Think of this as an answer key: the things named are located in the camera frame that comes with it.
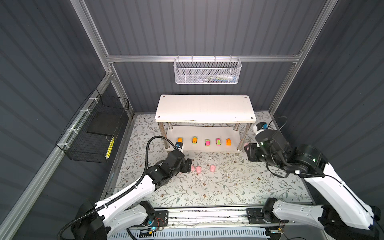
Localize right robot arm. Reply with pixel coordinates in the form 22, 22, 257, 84
245, 127, 382, 240

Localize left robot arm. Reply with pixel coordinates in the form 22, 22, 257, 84
57, 142, 192, 240

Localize white two-tier shelf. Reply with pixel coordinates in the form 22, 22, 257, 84
155, 95, 257, 153

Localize yellow green marker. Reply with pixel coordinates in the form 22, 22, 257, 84
105, 137, 115, 160

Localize items in white basket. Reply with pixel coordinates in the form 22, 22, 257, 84
199, 75, 238, 84

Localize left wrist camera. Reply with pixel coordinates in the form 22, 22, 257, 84
175, 142, 184, 151

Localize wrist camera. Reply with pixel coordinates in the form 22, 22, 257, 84
253, 122, 268, 135
175, 142, 184, 151

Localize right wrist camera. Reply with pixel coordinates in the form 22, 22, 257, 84
253, 122, 268, 135

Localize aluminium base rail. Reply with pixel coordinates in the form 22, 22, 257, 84
80, 205, 340, 240

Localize black wire basket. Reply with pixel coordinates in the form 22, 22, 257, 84
56, 90, 132, 164

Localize white wire mesh basket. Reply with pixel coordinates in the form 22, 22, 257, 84
173, 58, 242, 85

